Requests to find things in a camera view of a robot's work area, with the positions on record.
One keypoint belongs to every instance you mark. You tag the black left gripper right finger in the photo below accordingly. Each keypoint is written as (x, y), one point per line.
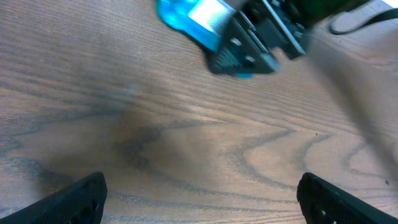
(324, 203)

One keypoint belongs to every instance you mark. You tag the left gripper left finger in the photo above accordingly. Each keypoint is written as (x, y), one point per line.
(79, 203)

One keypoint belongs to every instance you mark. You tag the teal mouthwash bottle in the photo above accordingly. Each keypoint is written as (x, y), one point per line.
(204, 21)

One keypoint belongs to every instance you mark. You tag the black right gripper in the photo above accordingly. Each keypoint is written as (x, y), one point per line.
(259, 26)

